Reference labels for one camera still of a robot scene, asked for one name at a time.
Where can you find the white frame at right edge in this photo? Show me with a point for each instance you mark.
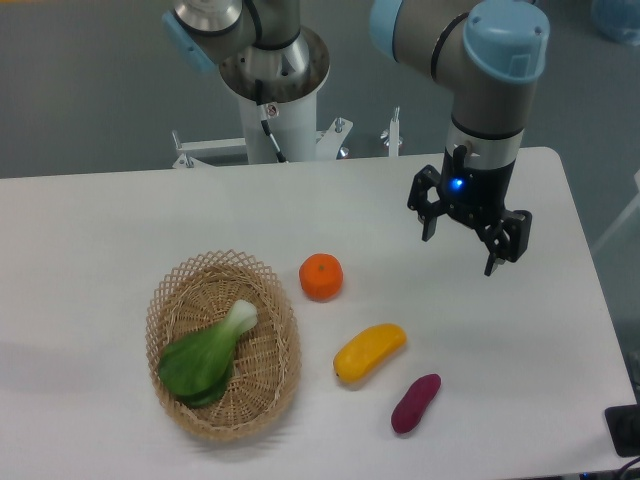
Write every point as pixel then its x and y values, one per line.
pixel 615 227

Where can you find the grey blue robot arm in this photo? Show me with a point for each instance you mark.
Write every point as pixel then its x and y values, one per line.
pixel 489 54

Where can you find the blue bag in corner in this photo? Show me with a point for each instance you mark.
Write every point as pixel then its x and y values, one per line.
pixel 617 19

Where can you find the purple sweet potato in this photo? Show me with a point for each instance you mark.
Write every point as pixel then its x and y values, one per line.
pixel 410 409

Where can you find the woven wicker basket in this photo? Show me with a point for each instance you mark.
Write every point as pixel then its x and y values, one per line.
pixel 267 361

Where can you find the green bok choy vegetable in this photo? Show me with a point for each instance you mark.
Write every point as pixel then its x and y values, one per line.
pixel 196 369

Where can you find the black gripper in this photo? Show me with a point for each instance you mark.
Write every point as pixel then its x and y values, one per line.
pixel 475 198

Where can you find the black device at table edge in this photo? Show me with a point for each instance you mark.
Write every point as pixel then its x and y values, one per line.
pixel 623 425

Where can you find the orange tangerine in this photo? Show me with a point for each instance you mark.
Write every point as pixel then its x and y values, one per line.
pixel 321 277

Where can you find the yellow mango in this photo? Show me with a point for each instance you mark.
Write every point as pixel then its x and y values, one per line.
pixel 361 355

